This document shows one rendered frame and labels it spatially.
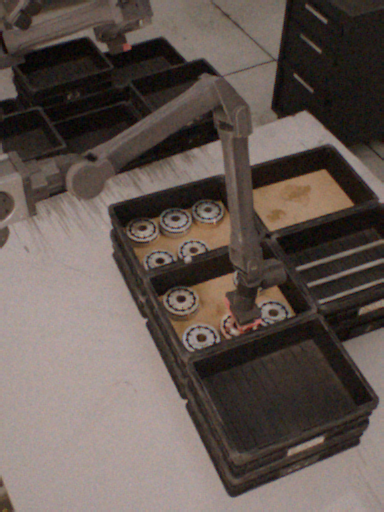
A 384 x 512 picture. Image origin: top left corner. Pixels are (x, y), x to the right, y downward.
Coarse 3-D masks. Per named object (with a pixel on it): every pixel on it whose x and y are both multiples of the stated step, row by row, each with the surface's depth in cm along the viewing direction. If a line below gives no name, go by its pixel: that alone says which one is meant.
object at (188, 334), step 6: (198, 324) 198; (204, 324) 198; (186, 330) 196; (192, 330) 197; (198, 330) 197; (204, 330) 197; (210, 330) 197; (216, 330) 197; (186, 336) 195; (192, 336) 195; (210, 336) 195; (216, 336) 196; (186, 342) 194; (192, 342) 194; (210, 342) 194; (216, 342) 194; (186, 348) 193; (192, 348) 193; (198, 348) 193
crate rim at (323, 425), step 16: (304, 320) 192; (320, 320) 192; (256, 336) 188; (336, 336) 189; (208, 352) 184; (192, 368) 181; (352, 368) 182; (368, 384) 179; (208, 400) 175; (336, 416) 173; (352, 416) 174; (304, 432) 170; (256, 448) 167; (272, 448) 168; (240, 464) 167
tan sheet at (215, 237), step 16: (192, 208) 233; (224, 208) 233; (192, 224) 228; (224, 224) 228; (160, 240) 223; (176, 240) 223; (208, 240) 223; (224, 240) 224; (144, 256) 218; (176, 256) 219
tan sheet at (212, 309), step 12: (228, 276) 214; (192, 288) 210; (204, 288) 211; (216, 288) 211; (228, 288) 211; (276, 288) 211; (204, 300) 208; (216, 300) 208; (264, 300) 208; (204, 312) 205; (216, 312) 205; (180, 324) 202; (192, 324) 202; (216, 324) 202; (180, 336) 199
